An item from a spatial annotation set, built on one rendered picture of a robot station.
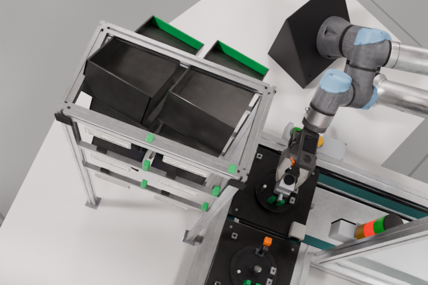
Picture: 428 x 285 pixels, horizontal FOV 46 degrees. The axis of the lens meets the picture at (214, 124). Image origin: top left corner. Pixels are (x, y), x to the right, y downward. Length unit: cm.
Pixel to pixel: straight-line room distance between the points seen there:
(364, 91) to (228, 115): 55
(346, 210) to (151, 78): 95
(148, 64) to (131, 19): 190
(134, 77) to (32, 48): 190
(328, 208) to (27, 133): 157
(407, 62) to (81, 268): 111
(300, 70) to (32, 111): 145
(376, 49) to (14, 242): 118
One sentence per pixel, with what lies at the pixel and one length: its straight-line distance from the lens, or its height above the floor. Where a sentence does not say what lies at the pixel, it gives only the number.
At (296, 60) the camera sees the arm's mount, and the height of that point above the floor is 97.
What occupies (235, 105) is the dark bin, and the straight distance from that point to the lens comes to 101.
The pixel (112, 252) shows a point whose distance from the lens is 164.
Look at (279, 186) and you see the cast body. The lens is 148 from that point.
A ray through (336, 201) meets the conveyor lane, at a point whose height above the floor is 92.
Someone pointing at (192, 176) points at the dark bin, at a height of 135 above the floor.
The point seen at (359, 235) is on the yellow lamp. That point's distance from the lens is 134.
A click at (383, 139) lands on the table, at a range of 194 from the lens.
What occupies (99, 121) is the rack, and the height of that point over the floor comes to 166.
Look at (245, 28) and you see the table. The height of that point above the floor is 86.
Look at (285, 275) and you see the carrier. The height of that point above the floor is 97.
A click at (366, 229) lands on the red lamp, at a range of 130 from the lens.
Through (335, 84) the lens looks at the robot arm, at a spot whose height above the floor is 135.
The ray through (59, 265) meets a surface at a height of 86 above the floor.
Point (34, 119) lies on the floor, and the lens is 270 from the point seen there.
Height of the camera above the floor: 249
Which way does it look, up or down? 68 degrees down
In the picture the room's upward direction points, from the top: 25 degrees clockwise
